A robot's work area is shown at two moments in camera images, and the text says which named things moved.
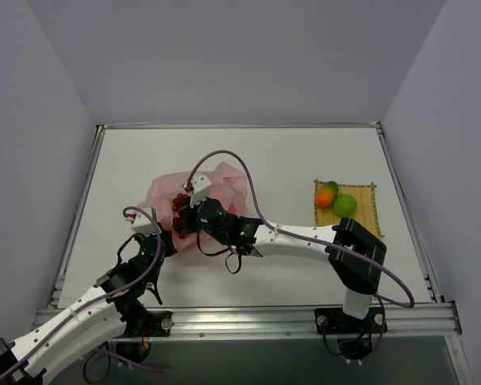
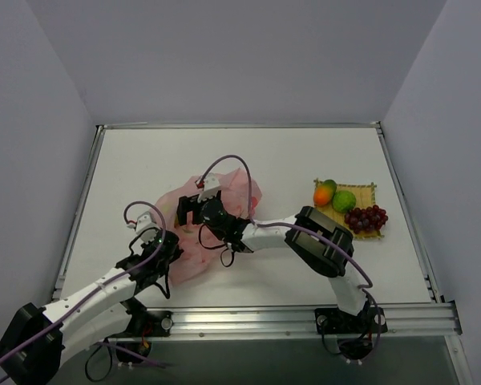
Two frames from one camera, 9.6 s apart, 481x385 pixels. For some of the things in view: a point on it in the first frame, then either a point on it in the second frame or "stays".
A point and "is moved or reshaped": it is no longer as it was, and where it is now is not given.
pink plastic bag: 228,188 is moved or reshaped
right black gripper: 186,216 stays
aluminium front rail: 280,324 stays
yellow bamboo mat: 366,212 stays
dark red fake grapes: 178,202 → 369,218
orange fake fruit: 326,194 stays
